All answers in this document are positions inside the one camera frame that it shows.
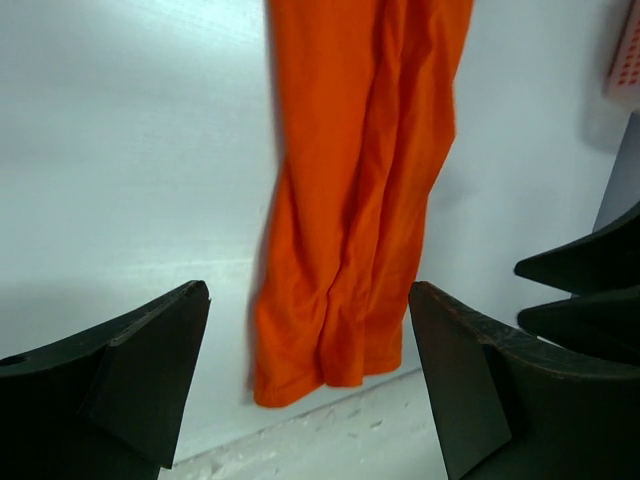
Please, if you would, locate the white plastic basket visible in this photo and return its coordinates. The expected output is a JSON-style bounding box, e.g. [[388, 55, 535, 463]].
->
[[603, 1, 639, 112]]

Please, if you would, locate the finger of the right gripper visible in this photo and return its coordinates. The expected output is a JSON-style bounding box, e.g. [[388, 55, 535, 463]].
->
[[514, 205, 639, 295], [517, 286, 639, 366]]

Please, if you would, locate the orange t shirt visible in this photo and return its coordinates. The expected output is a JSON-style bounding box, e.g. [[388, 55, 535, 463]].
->
[[253, 1, 473, 408]]

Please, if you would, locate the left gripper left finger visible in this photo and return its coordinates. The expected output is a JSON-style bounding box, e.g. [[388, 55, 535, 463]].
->
[[1, 280, 210, 479]]

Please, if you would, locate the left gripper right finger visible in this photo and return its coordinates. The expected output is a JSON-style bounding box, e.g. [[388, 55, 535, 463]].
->
[[409, 282, 639, 479]]

